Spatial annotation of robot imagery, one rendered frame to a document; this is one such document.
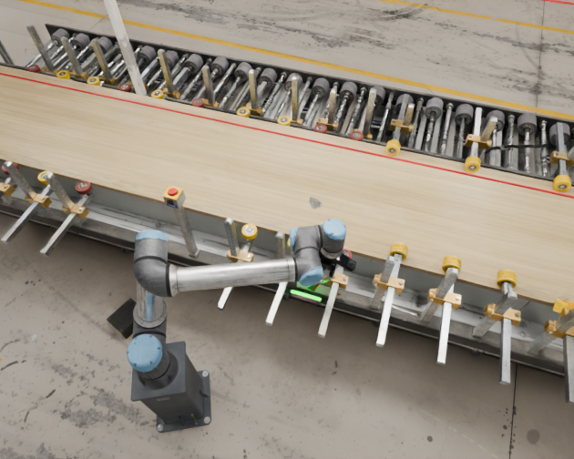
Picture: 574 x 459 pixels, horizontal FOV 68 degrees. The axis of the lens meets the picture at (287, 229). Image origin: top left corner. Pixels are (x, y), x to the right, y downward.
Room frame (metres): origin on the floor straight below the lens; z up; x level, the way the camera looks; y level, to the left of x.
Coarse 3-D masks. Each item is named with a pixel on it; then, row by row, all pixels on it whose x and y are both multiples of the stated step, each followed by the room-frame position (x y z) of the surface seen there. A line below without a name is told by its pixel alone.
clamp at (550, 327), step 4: (548, 324) 0.70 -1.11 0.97; (552, 324) 0.70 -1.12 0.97; (556, 324) 0.70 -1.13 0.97; (544, 328) 0.70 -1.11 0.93; (548, 328) 0.69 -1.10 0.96; (552, 328) 0.69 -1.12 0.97; (556, 328) 0.68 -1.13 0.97; (572, 328) 0.68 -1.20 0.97; (548, 332) 0.67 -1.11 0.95; (552, 332) 0.67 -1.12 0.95; (556, 332) 0.67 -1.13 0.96; (560, 332) 0.67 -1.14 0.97; (564, 332) 0.66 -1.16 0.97; (568, 332) 0.66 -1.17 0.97; (572, 332) 0.66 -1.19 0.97; (556, 336) 0.66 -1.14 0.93; (560, 336) 0.66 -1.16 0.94; (572, 336) 0.65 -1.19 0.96
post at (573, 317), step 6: (570, 312) 0.70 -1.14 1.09; (564, 318) 0.70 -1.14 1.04; (570, 318) 0.68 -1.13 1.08; (558, 324) 0.69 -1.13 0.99; (564, 324) 0.68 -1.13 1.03; (570, 324) 0.67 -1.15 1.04; (564, 330) 0.67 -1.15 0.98; (540, 336) 0.70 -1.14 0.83; (546, 336) 0.68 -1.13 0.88; (552, 336) 0.67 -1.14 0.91; (534, 342) 0.70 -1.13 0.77; (540, 342) 0.68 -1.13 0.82; (546, 342) 0.67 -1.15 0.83; (534, 348) 0.68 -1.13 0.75; (540, 348) 0.67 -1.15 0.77
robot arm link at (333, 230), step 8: (328, 224) 0.95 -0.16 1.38; (336, 224) 0.95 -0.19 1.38; (344, 224) 0.96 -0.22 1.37; (328, 232) 0.91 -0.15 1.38; (336, 232) 0.91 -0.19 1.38; (344, 232) 0.92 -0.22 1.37; (328, 240) 0.90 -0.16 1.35; (336, 240) 0.89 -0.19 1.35; (328, 248) 0.90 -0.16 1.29; (336, 248) 0.90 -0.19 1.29
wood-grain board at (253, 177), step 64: (0, 128) 2.09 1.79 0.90; (64, 128) 2.08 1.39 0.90; (128, 128) 2.07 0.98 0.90; (192, 128) 2.06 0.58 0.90; (128, 192) 1.55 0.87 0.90; (192, 192) 1.53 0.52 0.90; (256, 192) 1.53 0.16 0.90; (320, 192) 1.52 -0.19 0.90; (384, 192) 1.51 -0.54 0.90; (448, 192) 1.50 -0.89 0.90; (512, 192) 1.49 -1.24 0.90; (384, 256) 1.10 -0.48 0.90; (512, 256) 1.09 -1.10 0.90
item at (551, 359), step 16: (0, 208) 1.65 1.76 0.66; (16, 208) 1.61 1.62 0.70; (48, 208) 1.60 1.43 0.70; (80, 224) 1.47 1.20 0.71; (96, 224) 1.48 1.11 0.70; (112, 240) 1.39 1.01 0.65; (128, 240) 1.36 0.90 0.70; (176, 256) 1.25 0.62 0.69; (208, 256) 1.24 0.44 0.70; (224, 256) 1.24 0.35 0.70; (272, 288) 1.07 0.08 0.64; (288, 288) 1.04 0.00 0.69; (336, 304) 0.96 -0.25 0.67; (352, 304) 0.94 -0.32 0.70; (368, 304) 0.94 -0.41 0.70; (400, 320) 0.85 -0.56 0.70; (416, 320) 0.85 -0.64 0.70; (432, 320) 0.85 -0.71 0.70; (448, 336) 0.77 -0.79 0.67; (464, 336) 0.76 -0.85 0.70; (496, 336) 0.76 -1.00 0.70; (496, 352) 0.70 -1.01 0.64; (512, 352) 0.68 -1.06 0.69; (528, 352) 0.67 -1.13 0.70; (544, 352) 0.67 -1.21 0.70; (560, 352) 0.67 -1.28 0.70; (560, 368) 0.61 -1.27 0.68
